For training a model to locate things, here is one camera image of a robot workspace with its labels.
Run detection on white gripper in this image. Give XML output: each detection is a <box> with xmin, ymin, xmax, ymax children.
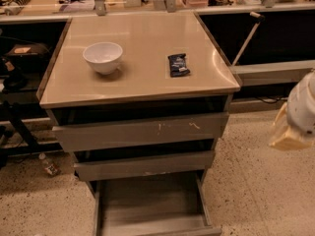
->
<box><xmin>269</xmin><ymin>71</ymin><xmax>315</xmax><ymax>150</ymax></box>

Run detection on grey bottom drawer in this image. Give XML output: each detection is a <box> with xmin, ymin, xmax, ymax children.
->
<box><xmin>92</xmin><ymin>172</ymin><xmax>221</xmax><ymax>236</ymax></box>

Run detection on grey drawer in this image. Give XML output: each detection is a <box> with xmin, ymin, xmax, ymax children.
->
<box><xmin>52</xmin><ymin>112</ymin><xmax>228</xmax><ymax>152</ymax></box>
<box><xmin>74</xmin><ymin>150</ymin><xmax>215</xmax><ymax>181</ymax></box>
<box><xmin>92</xmin><ymin>172</ymin><xmax>221</xmax><ymax>236</ymax></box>

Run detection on grey drawer cabinet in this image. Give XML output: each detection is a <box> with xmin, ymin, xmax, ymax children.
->
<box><xmin>37</xmin><ymin>12</ymin><xmax>239</xmax><ymax>236</ymax></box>

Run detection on grey middle drawer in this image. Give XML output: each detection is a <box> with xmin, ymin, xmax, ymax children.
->
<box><xmin>74</xmin><ymin>150</ymin><xmax>215</xmax><ymax>181</ymax></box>

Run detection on grey top drawer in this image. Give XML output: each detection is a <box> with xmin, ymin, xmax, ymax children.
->
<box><xmin>52</xmin><ymin>112</ymin><xmax>228</xmax><ymax>152</ymax></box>

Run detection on long workbench with shelf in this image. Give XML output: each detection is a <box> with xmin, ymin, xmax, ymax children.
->
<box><xmin>13</xmin><ymin>0</ymin><xmax>314</xmax><ymax>126</ymax></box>

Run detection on white stick with black tip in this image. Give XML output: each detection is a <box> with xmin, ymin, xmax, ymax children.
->
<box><xmin>232</xmin><ymin>11</ymin><xmax>265</xmax><ymax>66</ymax></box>

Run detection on dark blue snack packet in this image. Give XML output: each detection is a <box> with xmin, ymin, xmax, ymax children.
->
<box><xmin>168</xmin><ymin>53</ymin><xmax>190</xmax><ymax>78</ymax></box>

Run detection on white ceramic bowl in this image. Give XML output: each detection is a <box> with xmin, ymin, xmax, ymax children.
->
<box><xmin>83</xmin><ymin>42</ymin><xmax>123</xmax><ymax>75</ymax></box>

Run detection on clear plastic bottle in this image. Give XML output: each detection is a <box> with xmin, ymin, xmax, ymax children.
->
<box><xmin>38</xmin><ymin>153</ymin><xmax>60</xmax><ymax>176</ymax></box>

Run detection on black metal stand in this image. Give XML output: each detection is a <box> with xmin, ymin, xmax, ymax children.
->
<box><xmin>0</xmin><ymin>101</ymin><xmax>61</xmax><ymax>169</ymax></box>

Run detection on black headphones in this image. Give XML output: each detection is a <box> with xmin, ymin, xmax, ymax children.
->
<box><xmin>0</xmin><ymin>56</ymin><xmax>30</xmax><ymax>91</ymax></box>

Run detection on black bag with label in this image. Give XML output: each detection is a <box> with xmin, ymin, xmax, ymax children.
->
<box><xmin>4</xmin><ymin>43</ymin><xmax>50</xmax><ymax>66</ymax></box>

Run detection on black floor cable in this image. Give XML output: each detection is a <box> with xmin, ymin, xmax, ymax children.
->
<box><xmin>255</xmin><ymin>95</ymin><xmax>286</xmax><ymax>104</ymax></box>

